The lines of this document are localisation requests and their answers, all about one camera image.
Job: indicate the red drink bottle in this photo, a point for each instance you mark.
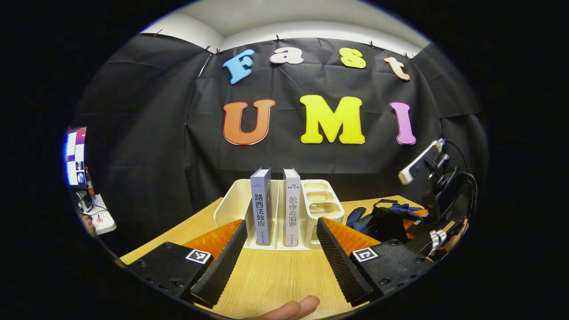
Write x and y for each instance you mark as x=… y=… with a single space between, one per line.
x=89 y=182

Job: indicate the black backdrop cloth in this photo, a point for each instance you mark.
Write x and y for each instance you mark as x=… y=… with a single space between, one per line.
x=146 y=124

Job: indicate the purple grey book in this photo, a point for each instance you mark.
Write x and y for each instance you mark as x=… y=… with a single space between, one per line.
x=261 y=209

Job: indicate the cream plastic bookshelf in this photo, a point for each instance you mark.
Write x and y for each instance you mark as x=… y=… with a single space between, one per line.
x=324 y=200

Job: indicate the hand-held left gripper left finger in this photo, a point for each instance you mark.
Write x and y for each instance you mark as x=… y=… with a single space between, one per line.
x=224 y=266

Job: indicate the white grey book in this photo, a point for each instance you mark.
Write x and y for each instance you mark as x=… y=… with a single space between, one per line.
x=292 y=209

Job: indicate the small black device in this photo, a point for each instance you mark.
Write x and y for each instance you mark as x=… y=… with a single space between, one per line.
x=85 y=201

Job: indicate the white side table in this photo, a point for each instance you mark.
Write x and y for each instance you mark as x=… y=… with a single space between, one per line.
x=104 y=224

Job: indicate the computer monitor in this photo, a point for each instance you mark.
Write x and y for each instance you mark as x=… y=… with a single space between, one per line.
x=74 y=155

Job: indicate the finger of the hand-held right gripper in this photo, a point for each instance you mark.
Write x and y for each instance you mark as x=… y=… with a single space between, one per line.
x=422 y=238

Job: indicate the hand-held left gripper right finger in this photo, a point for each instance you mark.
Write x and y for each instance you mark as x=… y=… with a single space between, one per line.
x=340 y=266

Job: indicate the navy blue schoolbag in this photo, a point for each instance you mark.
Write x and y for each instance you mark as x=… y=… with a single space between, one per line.
x=382 y=222

